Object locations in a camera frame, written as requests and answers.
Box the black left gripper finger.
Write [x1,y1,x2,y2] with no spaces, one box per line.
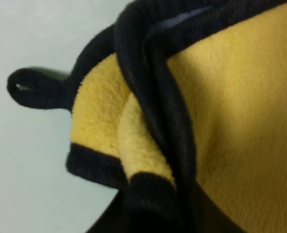
[87,186,244,233]

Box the yellow towel with black trim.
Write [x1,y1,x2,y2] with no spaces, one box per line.
[7,0,287,233]

